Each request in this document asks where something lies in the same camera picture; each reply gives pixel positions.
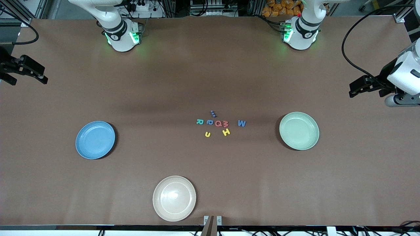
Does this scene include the green plate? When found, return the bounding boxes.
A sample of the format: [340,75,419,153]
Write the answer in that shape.
[279,112,320,150]

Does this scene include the blue plate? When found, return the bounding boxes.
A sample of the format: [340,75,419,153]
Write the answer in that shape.
[75,121,116,160]

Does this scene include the orange snack bags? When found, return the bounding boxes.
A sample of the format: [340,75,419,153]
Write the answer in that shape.
[262,0,302,17]

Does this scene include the white power strip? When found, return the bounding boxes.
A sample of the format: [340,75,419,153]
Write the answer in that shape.
[126,0,152,12]

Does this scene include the black electronics box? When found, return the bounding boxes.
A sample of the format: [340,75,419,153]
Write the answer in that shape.
[190,0,238,17]

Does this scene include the beige plate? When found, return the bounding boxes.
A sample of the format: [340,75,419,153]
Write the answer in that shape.
[153,176,197,222]

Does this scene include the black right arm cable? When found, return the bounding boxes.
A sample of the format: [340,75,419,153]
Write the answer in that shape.
[11,22,40,46]

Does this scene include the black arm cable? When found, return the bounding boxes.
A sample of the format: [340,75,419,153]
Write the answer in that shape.
[11,22,40,46]
[341,4,420,82]

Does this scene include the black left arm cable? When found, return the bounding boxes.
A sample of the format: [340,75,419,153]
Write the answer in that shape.
[341,4,420,82]

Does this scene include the aluminium frame with bracket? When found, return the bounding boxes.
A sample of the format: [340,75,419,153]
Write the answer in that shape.
[394,0,420,23]
[0,0,36,27]

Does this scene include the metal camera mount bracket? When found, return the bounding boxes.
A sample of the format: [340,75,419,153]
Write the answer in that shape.
[203,215,222,236]

